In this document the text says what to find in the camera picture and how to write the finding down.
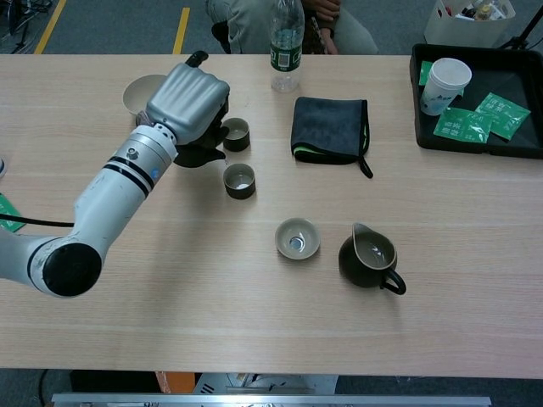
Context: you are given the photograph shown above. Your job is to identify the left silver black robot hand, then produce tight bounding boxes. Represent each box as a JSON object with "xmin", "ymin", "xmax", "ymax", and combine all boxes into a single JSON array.
[{"xmin": 143, "ymin": 50, "xmax": 232, "ymax": 148}]

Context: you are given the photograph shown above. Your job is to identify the black cast iron teapot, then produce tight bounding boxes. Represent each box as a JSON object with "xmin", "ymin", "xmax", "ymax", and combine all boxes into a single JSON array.
[{"xmin": 173, "ymin": 114, "xmax": 228, "ymax": 169}]

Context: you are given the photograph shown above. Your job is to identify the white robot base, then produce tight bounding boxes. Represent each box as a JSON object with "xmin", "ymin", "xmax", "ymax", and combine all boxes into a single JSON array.
[{"xmin": 193, "ymin": 372, "xmax": 339, "ymax": 395}]

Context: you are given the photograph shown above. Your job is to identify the clear plastic water bottle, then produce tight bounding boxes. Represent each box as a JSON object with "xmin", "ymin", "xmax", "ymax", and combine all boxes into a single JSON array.
[{"xmin": 269, "ymin": 0, "xmax": 305, "ymax": 94}]

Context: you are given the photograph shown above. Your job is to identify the beige bowl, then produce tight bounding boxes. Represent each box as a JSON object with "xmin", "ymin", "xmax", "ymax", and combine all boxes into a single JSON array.
[{"xmin": 122, "ymin": 74, "xmax": 169, "ymax": 116}]

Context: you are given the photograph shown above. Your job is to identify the dark cylindrical teacup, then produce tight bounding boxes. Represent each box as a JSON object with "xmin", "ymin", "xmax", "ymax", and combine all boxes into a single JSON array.
[
  {"xmin": 221, "ymin": 117, "xmax": 251, "ymax": 153},
  {"xmin": 222, "ymin": 163, "xmax": 257, "ymax": 201}
]

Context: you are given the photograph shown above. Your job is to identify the seated person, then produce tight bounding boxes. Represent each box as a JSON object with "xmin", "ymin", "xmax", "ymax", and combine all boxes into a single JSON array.
[{"xmin": 205, "ymin": 0, "xmax": 379, "ymax": 56}]

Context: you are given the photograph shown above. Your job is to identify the grey folded microfiber cloth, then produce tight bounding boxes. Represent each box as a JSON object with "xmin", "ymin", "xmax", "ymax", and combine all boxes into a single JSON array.
[{"xmin": 290, "ymin": 96, "xmax": 374, "ymax": 179}]

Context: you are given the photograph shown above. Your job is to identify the black metal stand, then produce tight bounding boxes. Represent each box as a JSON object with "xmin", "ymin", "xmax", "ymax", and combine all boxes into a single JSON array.
[{"xmin": 0, "ymin": 0, "xmax": 54, "ymax": 53}]

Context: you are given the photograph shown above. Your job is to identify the dark ceramic pitcher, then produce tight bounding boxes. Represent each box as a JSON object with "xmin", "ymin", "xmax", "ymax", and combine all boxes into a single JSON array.
[{"xmin": 338, "ymin": 222, "xmax": 407, "ymax": 296}]

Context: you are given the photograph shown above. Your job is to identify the white paper cup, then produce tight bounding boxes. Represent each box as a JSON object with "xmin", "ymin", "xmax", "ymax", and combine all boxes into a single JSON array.
[{"xmin": 420, "ymin": 58, "xmax": 473, "ymax": 117}]

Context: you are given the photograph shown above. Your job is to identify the orange object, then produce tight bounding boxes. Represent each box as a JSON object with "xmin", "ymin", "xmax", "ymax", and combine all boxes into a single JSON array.
[{"xmin": 154, "ymin": 371, "xmax": 196, "ymax": 395}]

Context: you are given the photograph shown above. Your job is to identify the white storage box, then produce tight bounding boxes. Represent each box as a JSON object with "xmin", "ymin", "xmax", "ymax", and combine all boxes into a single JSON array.
[{"xmin": 423, "ymin": 0, "xmax": 517, "ymax": 50}]

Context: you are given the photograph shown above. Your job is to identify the black plastic tray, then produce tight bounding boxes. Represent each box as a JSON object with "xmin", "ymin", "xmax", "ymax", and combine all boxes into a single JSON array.
[{"xmin": 409, "ymin": 42, "xmax": 543, "ymax": 160}]

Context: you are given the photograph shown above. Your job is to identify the black tripod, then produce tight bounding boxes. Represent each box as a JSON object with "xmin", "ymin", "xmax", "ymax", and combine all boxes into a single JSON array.
[{"xmin": 498, "ymin": 6, "xmax": 543, "ymax": 51}]

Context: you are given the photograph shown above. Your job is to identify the dark cable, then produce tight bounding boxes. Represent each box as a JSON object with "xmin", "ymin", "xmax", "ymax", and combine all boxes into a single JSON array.
[{"xmin": 0, "ymin": 213, "xmax": 76, "ymax": 228}]

